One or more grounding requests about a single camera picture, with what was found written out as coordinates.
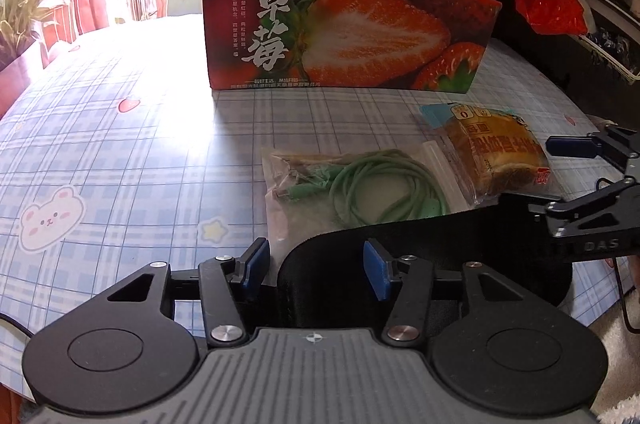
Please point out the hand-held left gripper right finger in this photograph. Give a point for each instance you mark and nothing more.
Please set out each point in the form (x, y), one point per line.
(377, 269)

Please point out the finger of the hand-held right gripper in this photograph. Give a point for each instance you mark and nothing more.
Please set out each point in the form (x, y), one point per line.
(570, 145)
(590, 206)

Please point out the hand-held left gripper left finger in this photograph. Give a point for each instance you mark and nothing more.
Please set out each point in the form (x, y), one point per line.
(252, 264)

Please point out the packaged bread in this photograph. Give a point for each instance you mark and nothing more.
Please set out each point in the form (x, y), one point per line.
(495, 149)

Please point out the red strawberry print box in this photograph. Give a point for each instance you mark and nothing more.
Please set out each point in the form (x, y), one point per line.
(350, 29)

